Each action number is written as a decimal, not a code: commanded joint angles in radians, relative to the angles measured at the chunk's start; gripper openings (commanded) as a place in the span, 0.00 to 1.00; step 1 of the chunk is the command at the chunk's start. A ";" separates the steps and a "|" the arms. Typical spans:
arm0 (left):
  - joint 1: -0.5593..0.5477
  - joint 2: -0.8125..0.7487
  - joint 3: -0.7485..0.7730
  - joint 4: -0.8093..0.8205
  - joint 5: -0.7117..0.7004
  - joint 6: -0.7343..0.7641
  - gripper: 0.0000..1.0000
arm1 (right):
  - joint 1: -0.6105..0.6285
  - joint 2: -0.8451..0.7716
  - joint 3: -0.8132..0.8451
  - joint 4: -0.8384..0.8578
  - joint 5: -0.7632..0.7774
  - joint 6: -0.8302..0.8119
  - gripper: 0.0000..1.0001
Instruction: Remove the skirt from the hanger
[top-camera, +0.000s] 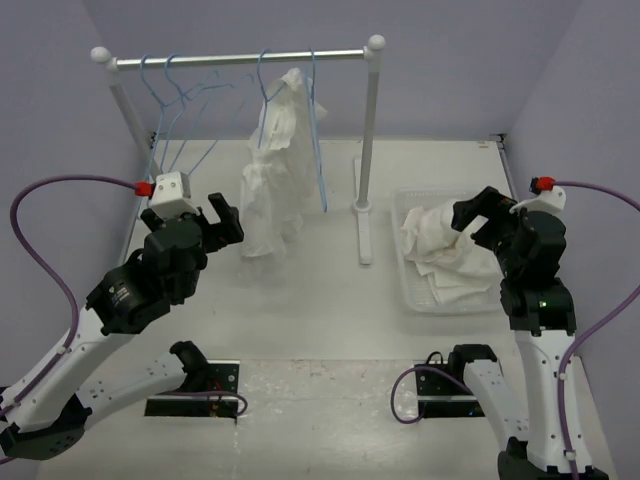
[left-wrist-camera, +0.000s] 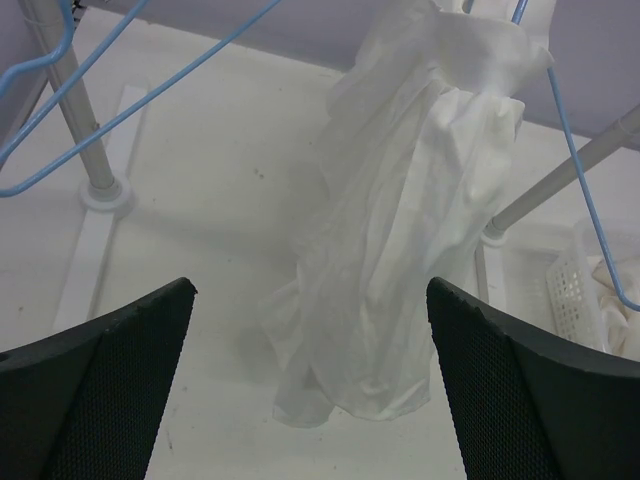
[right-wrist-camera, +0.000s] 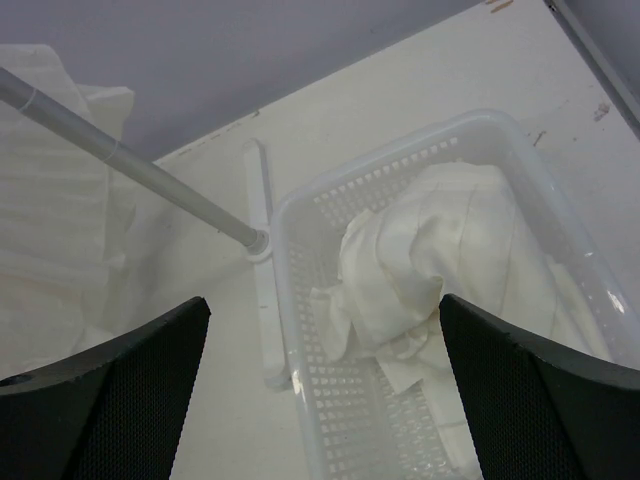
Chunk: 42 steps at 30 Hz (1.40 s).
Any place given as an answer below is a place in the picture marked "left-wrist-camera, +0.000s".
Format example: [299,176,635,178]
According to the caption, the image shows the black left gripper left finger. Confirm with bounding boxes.
[1,278,197,479]

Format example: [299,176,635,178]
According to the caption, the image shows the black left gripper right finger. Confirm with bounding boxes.
[426,278,639,479]

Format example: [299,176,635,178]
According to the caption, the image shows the blue wire hanger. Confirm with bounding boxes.
[509,0,640,311]
[0,0,150,171]
[1,0,279,198]

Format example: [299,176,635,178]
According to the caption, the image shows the white plastic basket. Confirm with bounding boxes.
[546,218,640,360]

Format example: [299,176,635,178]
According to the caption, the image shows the cream cloth in basket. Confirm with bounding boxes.
[592,256,639,361]

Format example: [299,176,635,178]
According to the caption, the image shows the white clothes rack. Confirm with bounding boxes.
[18,0,640,331]

